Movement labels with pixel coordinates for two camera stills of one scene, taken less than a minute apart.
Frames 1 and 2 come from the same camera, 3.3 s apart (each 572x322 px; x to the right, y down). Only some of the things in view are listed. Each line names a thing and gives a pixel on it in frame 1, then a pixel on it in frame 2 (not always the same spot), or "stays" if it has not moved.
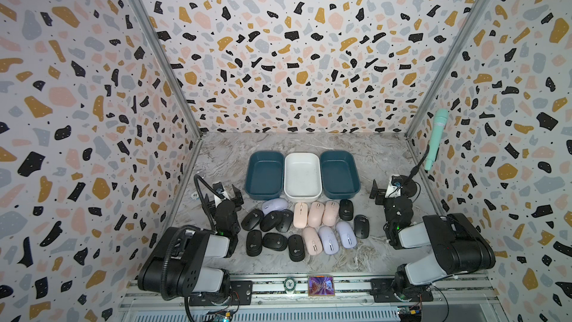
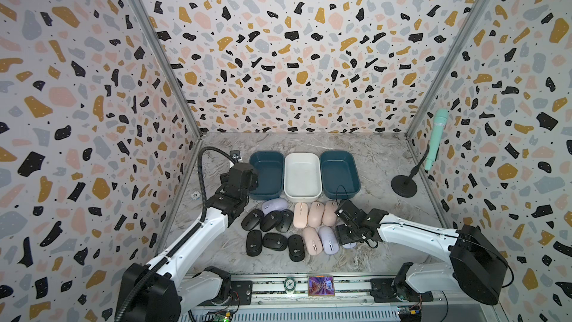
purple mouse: x=328 y=240 stays
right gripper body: x=385 y=195 to x=348 y=235
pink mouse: x=330 y=212 stays
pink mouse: x=313 y=241 stays
